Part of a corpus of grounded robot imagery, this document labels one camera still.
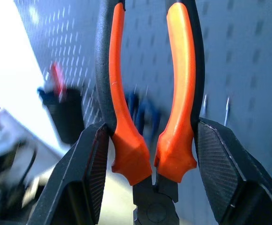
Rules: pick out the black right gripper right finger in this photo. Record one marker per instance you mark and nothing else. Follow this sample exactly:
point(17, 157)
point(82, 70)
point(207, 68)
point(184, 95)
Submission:
point(229, 173)

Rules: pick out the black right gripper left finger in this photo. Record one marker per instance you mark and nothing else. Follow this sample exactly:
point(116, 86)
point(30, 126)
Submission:
point(79, 168)

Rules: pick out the orange and black pliers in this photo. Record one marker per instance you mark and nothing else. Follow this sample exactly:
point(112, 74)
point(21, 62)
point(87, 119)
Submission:
point(117, 70)

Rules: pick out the metal pegboard hook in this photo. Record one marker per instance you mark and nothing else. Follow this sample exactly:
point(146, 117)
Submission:
point(227, 110)

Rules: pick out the grey perforated pegboard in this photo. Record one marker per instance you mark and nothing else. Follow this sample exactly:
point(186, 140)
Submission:
point(244, 47)

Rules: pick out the black tool cup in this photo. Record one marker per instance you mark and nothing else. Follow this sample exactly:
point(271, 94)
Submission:
point(65, 117)

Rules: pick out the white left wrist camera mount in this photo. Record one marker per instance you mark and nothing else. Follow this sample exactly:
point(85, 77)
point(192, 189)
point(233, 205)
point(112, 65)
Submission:
point(0, 138)

